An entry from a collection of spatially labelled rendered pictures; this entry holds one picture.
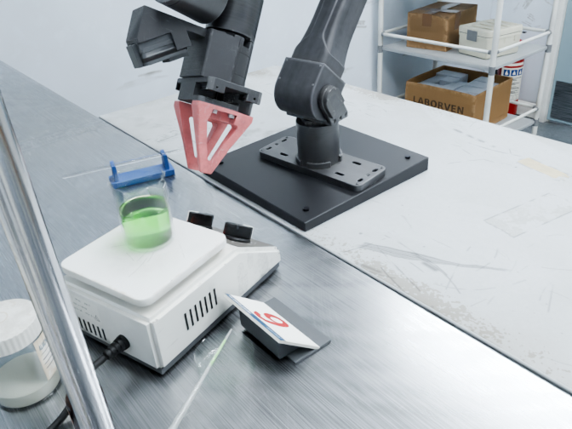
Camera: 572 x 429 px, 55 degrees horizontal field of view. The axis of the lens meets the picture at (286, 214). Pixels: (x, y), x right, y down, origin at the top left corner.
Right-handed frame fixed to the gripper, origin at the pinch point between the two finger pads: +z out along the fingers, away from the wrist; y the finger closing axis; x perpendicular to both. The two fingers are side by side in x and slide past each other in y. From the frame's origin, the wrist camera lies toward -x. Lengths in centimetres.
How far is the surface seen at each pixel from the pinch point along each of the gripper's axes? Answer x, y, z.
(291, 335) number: 5.0, 18.1, 13.4
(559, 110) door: 267, -138, -74
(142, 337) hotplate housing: -7.4, 13.2, 15.9
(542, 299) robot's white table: 29.0, 26.3, 5.2
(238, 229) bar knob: 3.9, 5.2, 6.0
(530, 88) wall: 260, -156, -85
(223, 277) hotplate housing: 0.5, 10.8, 10.2
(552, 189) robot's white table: 46.2, 13.1, -7.7
